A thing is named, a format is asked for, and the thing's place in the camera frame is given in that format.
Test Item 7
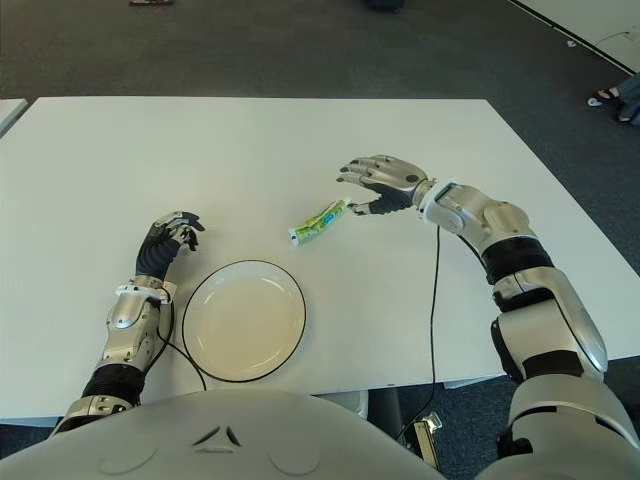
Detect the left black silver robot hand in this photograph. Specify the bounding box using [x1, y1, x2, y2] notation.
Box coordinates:
[135, 209, 207, 279]

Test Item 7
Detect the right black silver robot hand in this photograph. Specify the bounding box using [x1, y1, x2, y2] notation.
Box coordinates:
[333, 153, 432, 217]

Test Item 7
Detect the green toothpaste tube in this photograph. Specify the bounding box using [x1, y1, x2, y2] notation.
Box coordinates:
[288, 197, 357, 249]

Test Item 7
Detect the white plate with black rim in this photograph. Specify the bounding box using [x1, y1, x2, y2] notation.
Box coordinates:
[181, 258, 307, 384]

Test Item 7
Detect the grey robot torso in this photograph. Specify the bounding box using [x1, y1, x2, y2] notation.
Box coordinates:
[0, 389, 506, 480]

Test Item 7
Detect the white side table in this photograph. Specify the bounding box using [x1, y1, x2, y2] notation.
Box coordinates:
[0, 98, 27, 139]

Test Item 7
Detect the grey floor power strip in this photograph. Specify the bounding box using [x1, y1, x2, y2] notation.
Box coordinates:
[409, 412, 444, 464]

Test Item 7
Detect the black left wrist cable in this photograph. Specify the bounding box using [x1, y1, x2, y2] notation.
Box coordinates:
[154, 294, 209, 391]

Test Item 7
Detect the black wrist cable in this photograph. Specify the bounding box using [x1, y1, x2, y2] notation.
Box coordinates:
[154, 294, 209, 391]
[399, 224, 441, 439]

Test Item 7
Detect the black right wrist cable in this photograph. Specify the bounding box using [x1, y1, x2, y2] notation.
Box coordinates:
[399, 224, 441, 439]

